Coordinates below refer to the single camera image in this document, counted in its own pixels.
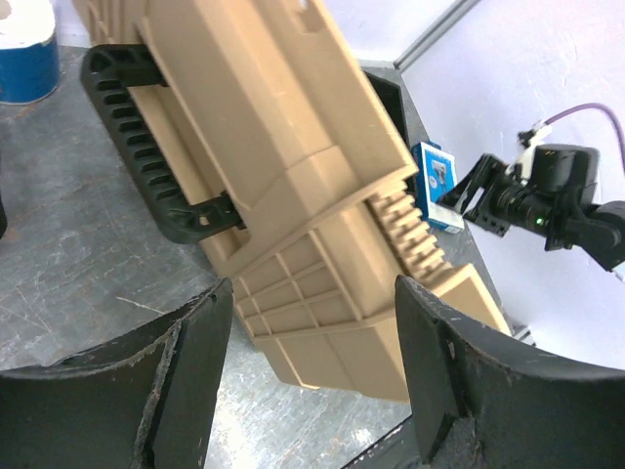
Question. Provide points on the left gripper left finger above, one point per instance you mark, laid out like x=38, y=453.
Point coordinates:
x=145, y=399

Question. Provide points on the tan plastic toolbox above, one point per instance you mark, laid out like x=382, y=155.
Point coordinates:
x=253, y=132

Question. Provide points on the blue razor package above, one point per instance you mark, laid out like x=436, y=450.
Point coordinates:
x=435, y=177

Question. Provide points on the black toolbox tray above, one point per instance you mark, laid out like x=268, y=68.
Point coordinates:
x=391, y=98

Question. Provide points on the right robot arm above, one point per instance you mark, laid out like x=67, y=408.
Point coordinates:
x=551, y=195

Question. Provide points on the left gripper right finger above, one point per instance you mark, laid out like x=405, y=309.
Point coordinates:
x=483, y=399

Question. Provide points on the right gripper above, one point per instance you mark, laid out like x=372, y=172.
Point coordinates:
x=485, y=199

